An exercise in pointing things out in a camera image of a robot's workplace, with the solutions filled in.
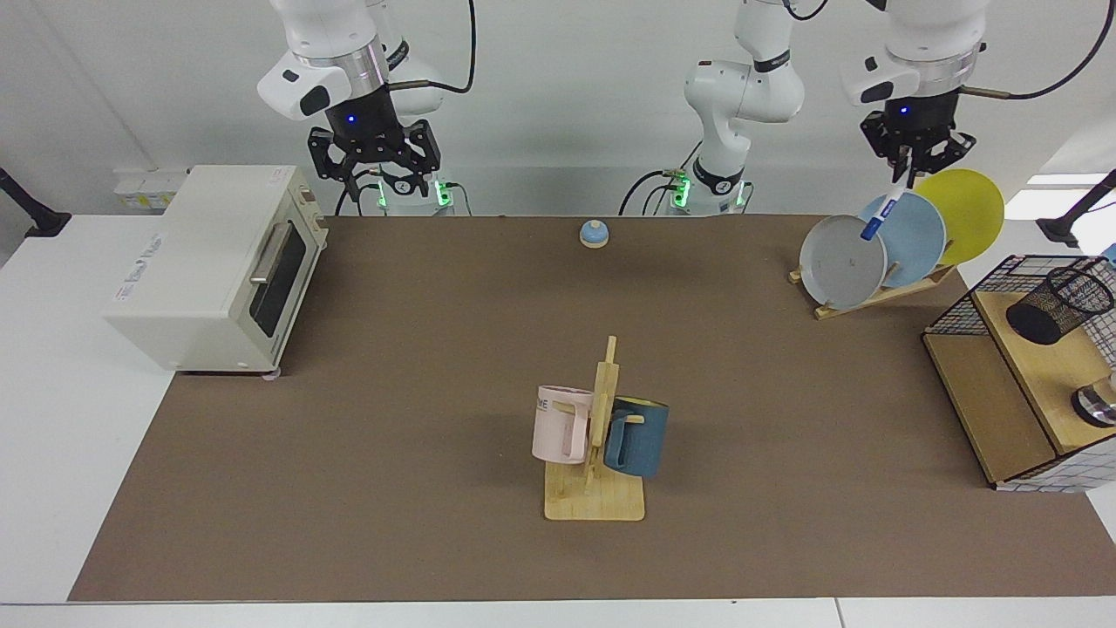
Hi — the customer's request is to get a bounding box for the blue and white marker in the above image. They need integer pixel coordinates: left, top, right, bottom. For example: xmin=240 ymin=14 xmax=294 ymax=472
xmin=861 ymin=181 xmax=908 ymax=242

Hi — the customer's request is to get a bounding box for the black mesh pen holder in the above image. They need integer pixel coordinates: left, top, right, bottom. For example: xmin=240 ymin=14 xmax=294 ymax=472
xmin=1005 ymin=266 xmax=1116 ymax=346

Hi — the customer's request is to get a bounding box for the light blue plate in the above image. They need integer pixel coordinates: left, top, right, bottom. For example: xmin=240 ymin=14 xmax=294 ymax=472
xmin=859 ymin=192 xmax=947 ymax=289

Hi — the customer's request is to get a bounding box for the yellow plate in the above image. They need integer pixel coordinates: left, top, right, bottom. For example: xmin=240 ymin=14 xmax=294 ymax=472
xmin=914 ymin=168 xmax=1005 ymax=266

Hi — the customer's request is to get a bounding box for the grey plate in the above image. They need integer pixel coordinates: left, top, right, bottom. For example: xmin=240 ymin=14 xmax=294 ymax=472
xmin=800 ymin=215 xmax=888 ymax=311

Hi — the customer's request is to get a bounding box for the wooden plate rack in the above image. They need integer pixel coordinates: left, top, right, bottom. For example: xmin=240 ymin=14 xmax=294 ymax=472
xmin=789 ymin=262 xmax=957 ymax=321

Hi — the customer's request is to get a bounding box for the pale toaster oven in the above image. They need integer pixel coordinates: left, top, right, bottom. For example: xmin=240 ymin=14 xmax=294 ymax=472
xmin=103 ymin=165 xmax=330 ymax=378

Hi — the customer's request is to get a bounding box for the pink cup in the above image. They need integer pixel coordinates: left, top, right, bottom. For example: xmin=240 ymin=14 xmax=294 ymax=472
xmin=532 ymin=385 xmax=595 ymax=466

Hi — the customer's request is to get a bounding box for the brown table cloth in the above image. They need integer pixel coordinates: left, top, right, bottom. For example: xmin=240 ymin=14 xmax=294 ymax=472
xmin=68 ymin=215 xmax=1116 ymax=603

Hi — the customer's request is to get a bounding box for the dark teal cup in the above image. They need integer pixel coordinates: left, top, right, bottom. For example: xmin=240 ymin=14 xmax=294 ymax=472
xmin=603 ymin=397 xmax=670 ymax=479

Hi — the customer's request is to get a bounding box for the wooden cup stand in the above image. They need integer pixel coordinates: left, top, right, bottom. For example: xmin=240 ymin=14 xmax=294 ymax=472
xmin=544 ymin=336 xmax=647 ymax=522

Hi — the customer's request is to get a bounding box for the black base cable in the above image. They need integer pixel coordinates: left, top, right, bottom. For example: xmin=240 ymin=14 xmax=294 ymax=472
xmin=334 ymin=168 xmax=384 ymax=217
xmin=617 ymin=131 xmax=705 ymax=217

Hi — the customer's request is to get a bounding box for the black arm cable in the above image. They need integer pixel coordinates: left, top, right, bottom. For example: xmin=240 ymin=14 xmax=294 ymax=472
xmin=780 ymin=0 xmax=1116 ymax=99
xmin=384 ymin=0 xmax=478 ymax=93

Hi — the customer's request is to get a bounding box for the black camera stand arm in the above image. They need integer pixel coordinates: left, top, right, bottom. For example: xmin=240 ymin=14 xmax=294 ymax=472
xmin=0 ymin=168 xmax=72 ymax=238
xmin=1036 ymin=170 xmax=1116 ymax=248

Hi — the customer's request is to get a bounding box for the wire basket with wooden floor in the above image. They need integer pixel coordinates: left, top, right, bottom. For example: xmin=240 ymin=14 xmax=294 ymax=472
xmin=922 ymin=255 xmax=1116 ymax=495

